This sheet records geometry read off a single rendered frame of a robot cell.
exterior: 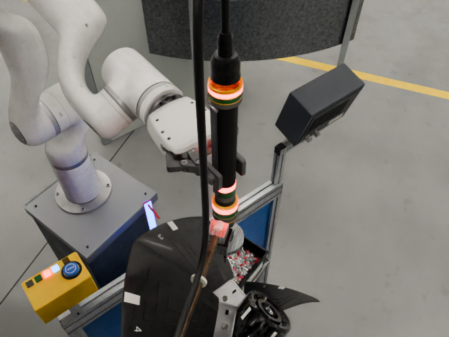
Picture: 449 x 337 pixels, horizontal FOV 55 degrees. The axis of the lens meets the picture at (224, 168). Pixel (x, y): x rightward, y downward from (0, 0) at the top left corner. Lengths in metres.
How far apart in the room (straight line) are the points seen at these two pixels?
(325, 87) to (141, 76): 0.84
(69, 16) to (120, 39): 1.89
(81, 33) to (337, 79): 0.94
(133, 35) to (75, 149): 1.49
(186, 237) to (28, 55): 0.58
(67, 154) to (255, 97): 2.19
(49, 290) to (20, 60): 0.59
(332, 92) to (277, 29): 1.25
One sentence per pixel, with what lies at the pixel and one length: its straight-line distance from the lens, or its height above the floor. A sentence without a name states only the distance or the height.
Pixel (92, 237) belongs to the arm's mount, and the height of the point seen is 0.97.
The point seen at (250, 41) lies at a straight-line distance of 2.67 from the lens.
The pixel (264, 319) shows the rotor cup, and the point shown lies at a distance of 0.94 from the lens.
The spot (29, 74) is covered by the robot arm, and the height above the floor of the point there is 1.50.
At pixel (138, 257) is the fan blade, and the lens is 0.82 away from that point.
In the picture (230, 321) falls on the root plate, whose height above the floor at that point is 1.24.
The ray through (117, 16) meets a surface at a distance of 2.63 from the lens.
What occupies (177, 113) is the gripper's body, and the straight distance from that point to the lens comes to 0.69.
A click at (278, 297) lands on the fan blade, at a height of 1.03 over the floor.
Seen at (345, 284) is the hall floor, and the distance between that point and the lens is 2.45.
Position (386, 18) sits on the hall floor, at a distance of 4.51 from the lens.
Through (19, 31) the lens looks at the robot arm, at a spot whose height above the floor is 1.61.
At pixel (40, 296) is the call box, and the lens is 1.26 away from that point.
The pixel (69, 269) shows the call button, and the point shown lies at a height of 1.08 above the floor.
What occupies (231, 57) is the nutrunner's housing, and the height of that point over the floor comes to 1.85.
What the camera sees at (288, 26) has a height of 0.77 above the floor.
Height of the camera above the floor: 2.14
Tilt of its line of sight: 50 degrees down
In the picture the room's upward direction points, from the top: straight up
